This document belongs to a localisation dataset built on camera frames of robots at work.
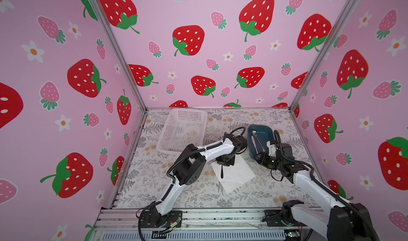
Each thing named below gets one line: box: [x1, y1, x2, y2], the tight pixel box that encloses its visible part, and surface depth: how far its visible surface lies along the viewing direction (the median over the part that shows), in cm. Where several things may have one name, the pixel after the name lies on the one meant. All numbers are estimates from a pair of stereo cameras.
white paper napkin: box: [210, 153, 257, 195], surface depth 90 cm
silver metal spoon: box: [251, 130, 263, 149], surface depth 107 cm
